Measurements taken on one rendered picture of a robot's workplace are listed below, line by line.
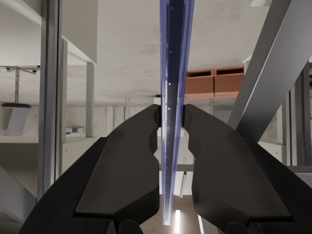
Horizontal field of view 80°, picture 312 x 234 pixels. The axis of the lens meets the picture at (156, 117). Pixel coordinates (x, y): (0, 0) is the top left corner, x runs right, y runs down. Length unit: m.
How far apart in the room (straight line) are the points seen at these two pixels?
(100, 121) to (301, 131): 10.69
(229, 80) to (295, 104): 2.76
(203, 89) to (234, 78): 0.53
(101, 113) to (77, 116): 1.47
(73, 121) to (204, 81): 9.46
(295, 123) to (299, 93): 0.08
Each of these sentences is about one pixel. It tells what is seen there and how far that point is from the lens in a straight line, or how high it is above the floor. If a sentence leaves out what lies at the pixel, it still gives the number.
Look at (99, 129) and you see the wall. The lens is 11.07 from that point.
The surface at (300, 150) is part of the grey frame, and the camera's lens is 0.64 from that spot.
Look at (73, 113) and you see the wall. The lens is 11.84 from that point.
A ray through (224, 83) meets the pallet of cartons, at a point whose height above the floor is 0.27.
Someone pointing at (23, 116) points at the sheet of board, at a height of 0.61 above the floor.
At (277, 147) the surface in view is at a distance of 0.78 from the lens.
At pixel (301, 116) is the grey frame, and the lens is 0.65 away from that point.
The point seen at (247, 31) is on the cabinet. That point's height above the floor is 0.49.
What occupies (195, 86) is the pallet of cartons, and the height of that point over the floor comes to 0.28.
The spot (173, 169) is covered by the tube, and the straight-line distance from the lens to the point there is 0.18.
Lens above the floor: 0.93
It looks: 2 degrees down
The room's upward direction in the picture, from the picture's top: 180 degrees counter-clockwise
